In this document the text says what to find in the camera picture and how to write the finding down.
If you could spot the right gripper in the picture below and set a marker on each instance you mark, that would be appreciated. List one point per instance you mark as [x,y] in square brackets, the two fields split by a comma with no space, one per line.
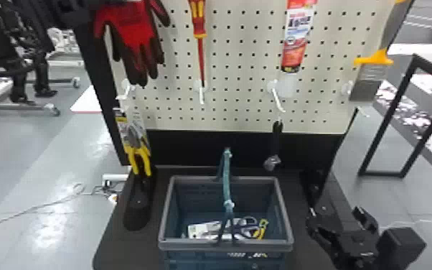
[351,249]

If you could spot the black adjustable wrench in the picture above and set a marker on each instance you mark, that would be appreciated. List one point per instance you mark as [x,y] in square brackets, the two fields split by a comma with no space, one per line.
[276,139]

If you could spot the blue basket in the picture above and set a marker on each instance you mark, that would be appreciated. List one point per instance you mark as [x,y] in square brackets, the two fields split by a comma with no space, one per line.
[223,245]

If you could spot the blue scissors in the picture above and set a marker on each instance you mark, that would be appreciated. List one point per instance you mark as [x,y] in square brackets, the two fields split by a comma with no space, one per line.
[216,228]

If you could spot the black side table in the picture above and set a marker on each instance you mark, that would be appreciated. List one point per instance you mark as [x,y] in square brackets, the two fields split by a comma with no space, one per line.
[423,98]

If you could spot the red white sealant tube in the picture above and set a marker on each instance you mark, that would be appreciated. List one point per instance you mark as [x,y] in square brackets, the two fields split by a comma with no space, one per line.
[295,41]

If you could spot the white pegboard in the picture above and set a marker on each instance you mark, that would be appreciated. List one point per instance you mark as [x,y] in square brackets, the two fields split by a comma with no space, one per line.
[238,56]

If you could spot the yellow pliers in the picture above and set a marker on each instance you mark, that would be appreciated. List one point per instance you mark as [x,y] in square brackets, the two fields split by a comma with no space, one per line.
[137,149]

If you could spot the white power strip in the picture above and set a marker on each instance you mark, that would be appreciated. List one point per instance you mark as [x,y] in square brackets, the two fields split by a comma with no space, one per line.
[115,179]

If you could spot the red yellow screwdriver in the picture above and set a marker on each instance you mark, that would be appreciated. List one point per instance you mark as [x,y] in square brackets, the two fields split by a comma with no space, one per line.
[199,22]

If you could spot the red black gloves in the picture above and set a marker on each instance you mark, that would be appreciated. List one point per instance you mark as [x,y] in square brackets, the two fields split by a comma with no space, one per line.
[133,34]

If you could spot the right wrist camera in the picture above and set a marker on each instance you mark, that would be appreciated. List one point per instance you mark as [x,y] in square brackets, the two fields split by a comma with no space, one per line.
[400,249]

